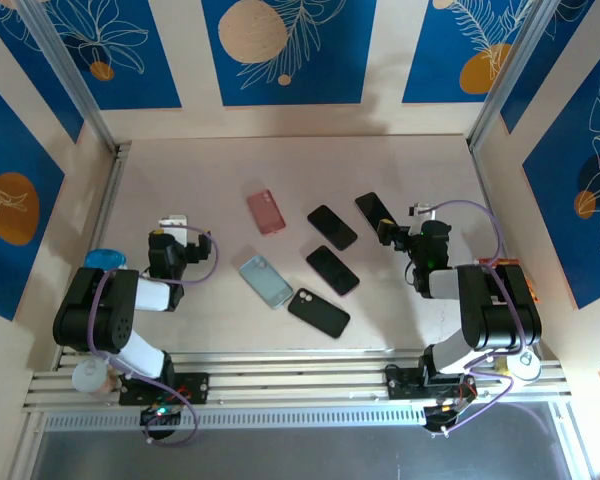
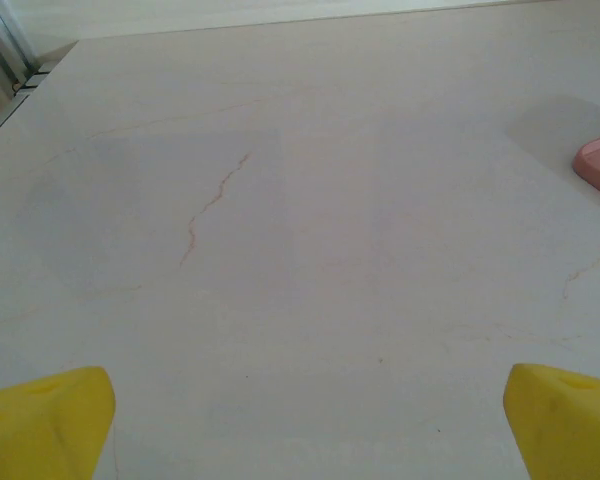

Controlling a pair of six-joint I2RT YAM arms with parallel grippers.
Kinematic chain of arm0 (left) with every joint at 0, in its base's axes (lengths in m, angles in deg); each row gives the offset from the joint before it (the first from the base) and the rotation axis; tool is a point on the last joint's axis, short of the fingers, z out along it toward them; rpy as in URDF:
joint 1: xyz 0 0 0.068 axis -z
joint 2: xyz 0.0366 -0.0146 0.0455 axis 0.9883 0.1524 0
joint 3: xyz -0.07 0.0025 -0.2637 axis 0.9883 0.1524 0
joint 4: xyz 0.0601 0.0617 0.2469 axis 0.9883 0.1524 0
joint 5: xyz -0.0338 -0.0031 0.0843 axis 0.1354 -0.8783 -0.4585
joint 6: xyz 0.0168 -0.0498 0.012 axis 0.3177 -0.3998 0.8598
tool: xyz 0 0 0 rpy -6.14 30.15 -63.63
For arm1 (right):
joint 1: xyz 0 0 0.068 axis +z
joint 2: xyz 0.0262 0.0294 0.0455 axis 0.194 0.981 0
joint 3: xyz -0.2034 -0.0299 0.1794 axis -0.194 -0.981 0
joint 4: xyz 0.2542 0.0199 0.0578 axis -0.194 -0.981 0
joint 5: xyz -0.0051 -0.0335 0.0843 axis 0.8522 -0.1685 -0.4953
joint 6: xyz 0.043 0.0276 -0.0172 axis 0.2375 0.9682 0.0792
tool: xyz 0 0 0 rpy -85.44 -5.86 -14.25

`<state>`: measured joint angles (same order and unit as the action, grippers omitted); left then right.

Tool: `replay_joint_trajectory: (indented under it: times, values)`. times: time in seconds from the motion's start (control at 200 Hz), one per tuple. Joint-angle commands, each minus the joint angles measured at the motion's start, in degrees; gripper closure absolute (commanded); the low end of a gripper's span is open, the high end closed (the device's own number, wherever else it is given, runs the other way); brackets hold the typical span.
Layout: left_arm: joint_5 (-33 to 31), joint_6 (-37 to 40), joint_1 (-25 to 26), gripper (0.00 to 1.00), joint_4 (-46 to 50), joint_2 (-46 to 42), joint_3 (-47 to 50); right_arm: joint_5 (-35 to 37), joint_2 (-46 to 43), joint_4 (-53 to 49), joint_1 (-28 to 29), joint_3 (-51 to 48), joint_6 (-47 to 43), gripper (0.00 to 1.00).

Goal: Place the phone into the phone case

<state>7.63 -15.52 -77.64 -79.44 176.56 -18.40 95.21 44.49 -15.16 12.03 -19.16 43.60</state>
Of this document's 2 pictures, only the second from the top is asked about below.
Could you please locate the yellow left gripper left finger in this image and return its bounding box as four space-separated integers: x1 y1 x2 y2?
0 365 117 480

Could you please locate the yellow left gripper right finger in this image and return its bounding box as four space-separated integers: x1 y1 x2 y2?
502 362 600 480

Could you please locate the aluminium frame post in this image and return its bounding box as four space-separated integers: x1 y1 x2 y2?
0 0 37 84

